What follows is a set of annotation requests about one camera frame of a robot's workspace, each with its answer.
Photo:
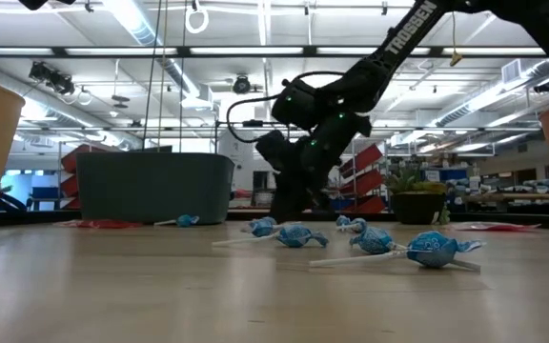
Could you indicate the white air conditioning unit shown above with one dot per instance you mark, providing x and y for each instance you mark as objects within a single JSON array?
[{"x": 512, "y": 71}]

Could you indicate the blue bin shelving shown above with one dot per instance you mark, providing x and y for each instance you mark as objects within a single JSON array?
[{"x": 451, "y": 175}]

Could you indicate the pink candy packet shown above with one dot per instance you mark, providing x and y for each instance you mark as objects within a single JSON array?
[{"x": 489, "y": 227}]

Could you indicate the grey crate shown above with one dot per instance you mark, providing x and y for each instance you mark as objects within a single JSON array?
[{"x": 262, "y": 198}]

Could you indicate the ceiling light bar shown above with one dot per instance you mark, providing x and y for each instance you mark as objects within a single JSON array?
[
  {"x": 160, "y": 128},
  {"x": 246, "y": 50}
]

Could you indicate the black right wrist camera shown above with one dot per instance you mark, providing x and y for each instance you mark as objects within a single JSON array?
[{"x": 277, "y": 147}]

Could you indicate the teal plastic bin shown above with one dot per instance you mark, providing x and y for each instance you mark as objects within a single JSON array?
[{"x": 155, "y": 186}]

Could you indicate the slanted metal bin rack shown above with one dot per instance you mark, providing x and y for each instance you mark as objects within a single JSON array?
[
  {"x": 385, "y": 167},
  {"x": 59, "y": 167}
]

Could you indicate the red storage bin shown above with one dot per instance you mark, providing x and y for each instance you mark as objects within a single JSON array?
[
  {"x": 76, "y": 159},
  {"x": 69, "y": 186},
  {"x": 72, "y": 204},
  {"x": 362, "y": 159},
  {"x": 362, "y": 183}
]

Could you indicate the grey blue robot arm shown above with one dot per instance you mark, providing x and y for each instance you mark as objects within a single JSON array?
[
  {"x": 460, "y": 186},
  {"x": 541, "y": 184}
]

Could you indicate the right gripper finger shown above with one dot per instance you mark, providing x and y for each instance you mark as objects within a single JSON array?
[
  {"x": 319, "y": 200},
  {"x": 289, "y": 207}
]

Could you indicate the black ceiling camera cluster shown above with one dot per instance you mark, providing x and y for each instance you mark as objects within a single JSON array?
[{"x": 53, "y": 78}]

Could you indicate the small dark table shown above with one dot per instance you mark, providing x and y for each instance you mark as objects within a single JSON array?
[{"x": 43, "y": 193}]

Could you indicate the yellow plug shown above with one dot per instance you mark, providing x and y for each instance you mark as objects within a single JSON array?
[{"x": 455, "y": 58}]

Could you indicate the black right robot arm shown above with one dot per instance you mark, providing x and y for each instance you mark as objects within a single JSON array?
[{"x": 412, "y": 28}]

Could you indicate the red candy packet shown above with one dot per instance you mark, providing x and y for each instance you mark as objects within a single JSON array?
[{"x": 98, "y": 223}]

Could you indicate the low blue tub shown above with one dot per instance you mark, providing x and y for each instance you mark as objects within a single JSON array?
[{"x": 341, "y": 205}]

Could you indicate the potted succulent plant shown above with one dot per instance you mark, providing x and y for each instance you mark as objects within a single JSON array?
[{"x": 417, "y": 205}]

